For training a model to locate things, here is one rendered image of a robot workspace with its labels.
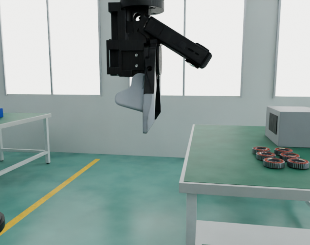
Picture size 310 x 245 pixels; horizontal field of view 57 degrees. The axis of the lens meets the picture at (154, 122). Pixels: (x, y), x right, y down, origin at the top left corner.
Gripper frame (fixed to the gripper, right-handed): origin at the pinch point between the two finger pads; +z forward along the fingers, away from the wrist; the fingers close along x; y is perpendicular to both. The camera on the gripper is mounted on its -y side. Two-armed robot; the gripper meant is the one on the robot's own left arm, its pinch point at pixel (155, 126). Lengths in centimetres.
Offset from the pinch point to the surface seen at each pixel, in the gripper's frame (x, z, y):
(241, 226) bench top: -43, 40, -25
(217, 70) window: -394, -23, -58
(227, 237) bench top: -36, 40, -19
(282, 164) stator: -108, 37, -59
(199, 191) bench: -82, 44, -14
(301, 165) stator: -108, 38, -70
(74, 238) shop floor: -153, 115, 78
